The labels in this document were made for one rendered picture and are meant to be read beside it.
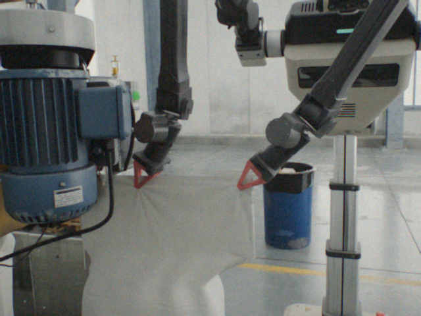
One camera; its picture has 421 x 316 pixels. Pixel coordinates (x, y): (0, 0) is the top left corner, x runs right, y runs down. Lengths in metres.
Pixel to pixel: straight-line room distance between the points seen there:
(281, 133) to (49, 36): 0.45
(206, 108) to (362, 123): 8.19
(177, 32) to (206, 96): 8.58
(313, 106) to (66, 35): 0.50
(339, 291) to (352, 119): 0.65
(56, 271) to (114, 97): 1.18
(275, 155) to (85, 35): 0.46
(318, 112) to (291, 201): 2.30
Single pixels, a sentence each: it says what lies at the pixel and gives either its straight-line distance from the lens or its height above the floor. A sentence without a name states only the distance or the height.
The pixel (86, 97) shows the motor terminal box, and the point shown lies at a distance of 0.66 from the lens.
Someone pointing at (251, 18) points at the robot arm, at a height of 1.49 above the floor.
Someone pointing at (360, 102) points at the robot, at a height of 1.25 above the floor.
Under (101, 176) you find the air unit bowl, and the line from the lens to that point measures 0.99.
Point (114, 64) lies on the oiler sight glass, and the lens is 1.17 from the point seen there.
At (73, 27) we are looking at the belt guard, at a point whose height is 1.39.
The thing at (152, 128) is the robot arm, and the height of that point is 1.21.
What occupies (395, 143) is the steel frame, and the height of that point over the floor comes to 0.16.
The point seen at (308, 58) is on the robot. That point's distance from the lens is 1.19.
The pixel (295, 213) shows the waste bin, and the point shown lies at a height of 0.31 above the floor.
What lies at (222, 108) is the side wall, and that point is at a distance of 9.31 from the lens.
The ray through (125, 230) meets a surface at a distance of 1.08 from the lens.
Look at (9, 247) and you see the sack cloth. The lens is 1.42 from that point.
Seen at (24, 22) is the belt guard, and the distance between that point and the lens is 0.64.
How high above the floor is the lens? 1.29
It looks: 8 degrees down
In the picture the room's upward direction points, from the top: 1 degrees counter-clockwise
